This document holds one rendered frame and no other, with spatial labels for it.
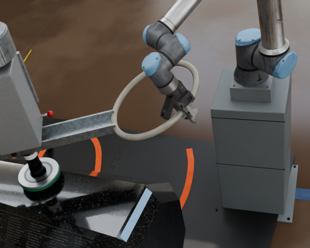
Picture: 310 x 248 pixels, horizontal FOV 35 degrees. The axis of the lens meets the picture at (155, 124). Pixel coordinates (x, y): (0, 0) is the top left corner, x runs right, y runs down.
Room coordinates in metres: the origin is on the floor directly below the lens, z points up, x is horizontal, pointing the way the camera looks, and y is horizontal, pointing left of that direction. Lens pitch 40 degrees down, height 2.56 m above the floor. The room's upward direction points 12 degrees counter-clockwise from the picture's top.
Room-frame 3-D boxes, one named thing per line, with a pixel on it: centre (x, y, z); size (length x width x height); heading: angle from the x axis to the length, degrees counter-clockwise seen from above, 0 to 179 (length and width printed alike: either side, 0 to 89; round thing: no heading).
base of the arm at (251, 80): (2.19, -0.58, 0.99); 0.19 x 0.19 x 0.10
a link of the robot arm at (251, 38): (2.18, -0.58, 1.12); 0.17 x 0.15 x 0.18; 29
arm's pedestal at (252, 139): (2.19, -0.58, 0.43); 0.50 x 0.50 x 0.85; 65
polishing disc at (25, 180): (1.88, 0.64, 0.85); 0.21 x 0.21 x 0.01
